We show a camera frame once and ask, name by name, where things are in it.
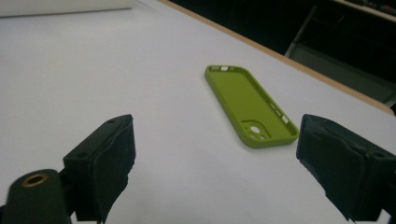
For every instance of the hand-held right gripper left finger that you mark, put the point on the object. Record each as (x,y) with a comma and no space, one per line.
(106,155)

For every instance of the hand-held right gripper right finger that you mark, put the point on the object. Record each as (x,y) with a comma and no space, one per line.
(342,168)

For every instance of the green phone case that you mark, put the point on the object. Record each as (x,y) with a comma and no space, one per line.
(239,99)

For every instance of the grey metal stand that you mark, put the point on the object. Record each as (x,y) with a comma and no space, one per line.
(300,31)

